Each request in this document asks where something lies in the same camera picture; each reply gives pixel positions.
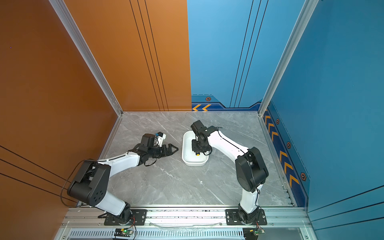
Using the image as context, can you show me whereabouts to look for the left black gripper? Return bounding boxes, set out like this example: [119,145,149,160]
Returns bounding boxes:
[148,143,179,159]

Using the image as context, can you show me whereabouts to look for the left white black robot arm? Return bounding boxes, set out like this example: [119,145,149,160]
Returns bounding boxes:
[67,132,179,225]

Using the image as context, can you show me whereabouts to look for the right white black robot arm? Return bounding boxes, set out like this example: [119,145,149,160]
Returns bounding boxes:
[183,120,269,225]

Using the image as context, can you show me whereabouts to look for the white rectangular plastic bin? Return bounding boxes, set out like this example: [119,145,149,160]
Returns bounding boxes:
[181,130,210,167]

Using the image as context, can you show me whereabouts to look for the left green circuit board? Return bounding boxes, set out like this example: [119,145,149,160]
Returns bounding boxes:
[114,228,135,239]

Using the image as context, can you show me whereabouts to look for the green circuit board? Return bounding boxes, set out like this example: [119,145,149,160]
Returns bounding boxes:
[243,228,265,240]
[114,228,135,239]

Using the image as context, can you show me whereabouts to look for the right green circuit board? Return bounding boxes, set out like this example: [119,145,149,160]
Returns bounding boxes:
[243,228,265,240]

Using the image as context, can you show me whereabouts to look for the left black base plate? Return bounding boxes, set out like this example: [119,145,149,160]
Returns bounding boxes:
[104,209,148,227]

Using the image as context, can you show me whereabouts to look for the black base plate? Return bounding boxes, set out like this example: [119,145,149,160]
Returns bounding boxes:
[104,209,148,227]
[225,208,268,226]

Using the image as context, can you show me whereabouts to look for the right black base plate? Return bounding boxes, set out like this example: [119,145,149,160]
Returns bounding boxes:
[225,208,268,226]

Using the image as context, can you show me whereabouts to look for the front aluminium rail frame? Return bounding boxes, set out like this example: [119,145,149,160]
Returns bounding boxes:
[55,205,317,240]

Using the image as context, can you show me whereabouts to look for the right aluminium corner post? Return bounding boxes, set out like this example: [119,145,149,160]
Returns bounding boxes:
[258,0,319,117]

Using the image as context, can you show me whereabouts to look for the aluminium corner post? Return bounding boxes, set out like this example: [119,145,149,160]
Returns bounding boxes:
[258,0,319,117]
[49,0,124,117]

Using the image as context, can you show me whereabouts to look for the left aluminium corner post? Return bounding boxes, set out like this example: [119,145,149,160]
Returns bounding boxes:
[49,0,124,117]

